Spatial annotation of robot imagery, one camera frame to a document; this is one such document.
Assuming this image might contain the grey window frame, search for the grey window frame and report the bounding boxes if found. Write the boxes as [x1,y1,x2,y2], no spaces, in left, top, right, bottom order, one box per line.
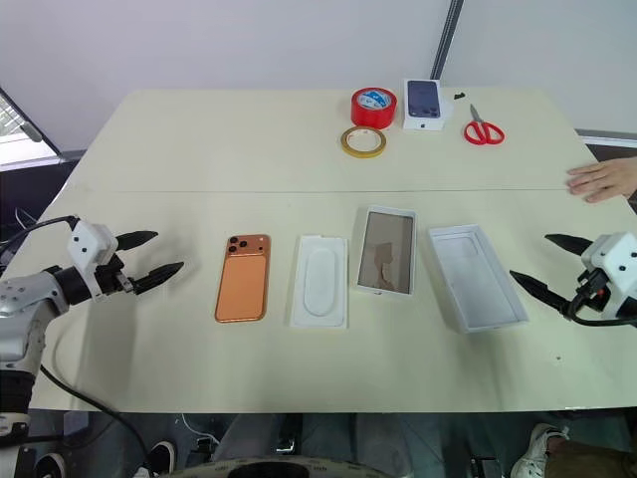
[0,87,65,165]

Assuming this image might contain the white paper insert tray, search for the white paper insert tray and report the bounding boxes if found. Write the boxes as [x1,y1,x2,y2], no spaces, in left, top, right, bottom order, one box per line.
[289,234,350,331]

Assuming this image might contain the white box purple phone print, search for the white box purple phone print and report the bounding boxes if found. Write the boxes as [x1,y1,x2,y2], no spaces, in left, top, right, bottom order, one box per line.
[401,78,455,133]

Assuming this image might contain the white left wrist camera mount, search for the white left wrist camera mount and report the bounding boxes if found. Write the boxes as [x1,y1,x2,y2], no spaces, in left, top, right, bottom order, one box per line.
[67,220,119,301]

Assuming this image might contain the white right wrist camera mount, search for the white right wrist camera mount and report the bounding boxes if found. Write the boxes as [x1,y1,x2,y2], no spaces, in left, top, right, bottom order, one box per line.
[580,231,637,321]

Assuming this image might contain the person's bare hand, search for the person's bare hand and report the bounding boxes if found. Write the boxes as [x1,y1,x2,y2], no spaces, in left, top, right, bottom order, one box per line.
[566,156,637,204]

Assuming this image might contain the dark ribbed post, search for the dark ribbed post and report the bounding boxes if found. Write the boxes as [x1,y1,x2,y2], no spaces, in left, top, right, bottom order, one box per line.
[429,0,466,80]

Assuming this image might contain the yellow tape roll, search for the yellow tape roll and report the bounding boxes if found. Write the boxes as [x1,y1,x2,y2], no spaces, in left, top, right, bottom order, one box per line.
[339,125,388,160]

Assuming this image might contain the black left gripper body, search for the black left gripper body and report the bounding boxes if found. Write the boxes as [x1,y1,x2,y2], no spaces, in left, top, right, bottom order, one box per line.
[93,254,138,301]

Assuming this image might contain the thin white cable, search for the thin white cable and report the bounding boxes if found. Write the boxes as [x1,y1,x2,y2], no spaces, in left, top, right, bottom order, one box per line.
[177,412,221,445]

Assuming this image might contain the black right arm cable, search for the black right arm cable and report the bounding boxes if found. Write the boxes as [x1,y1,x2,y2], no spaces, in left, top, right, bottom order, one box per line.
[566,292,637,330]

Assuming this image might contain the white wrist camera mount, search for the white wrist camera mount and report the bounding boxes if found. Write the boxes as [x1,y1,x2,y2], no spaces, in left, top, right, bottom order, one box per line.
[580,231,637,321]
[67,220,119,301]

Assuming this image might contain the orange smartphone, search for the orange smartphone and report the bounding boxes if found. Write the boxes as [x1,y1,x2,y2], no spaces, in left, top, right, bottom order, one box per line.
[214,233,273,324]

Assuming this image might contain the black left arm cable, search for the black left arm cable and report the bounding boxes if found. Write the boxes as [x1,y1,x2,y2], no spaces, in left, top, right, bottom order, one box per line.
[0,214,81,250]

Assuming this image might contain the white sneaker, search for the white sneaker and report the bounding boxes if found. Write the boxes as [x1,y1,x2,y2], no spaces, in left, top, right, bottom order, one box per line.
[511,422,569,478]

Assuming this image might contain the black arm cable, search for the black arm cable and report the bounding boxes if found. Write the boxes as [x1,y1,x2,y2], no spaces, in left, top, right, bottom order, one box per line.
[0,214,81,250]
[566,292,637,330]

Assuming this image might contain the black shoe white sole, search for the black shoe white sole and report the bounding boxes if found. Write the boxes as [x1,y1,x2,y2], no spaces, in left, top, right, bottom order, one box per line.
[147,439,177,475]

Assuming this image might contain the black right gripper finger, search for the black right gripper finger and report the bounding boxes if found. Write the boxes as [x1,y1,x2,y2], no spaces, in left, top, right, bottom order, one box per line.
[543,233,594,259]
[509,270,569,316]

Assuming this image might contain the red tape roll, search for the red tape roll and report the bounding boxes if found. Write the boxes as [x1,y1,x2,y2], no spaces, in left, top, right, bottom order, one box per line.
[349,87,397,128]

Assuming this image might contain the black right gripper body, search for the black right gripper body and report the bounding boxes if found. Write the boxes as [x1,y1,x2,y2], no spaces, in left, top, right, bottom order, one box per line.
[563,268,612,323]

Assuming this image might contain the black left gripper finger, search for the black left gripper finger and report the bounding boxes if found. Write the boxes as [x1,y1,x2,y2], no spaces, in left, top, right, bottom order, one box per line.
[113,230,159,251]
[131,261,186,296]

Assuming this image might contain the thick black cable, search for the thick black cable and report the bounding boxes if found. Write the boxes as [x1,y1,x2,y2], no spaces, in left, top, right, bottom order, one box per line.
[38,364,152,474]

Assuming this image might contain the red handled scissors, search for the red handled scissors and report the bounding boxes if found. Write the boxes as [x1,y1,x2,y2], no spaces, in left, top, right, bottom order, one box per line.
[464,104,507,146]

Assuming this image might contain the brown trousers leg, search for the brown trousers leg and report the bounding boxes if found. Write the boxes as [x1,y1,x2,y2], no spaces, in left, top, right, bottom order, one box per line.
[544,437,637,478]

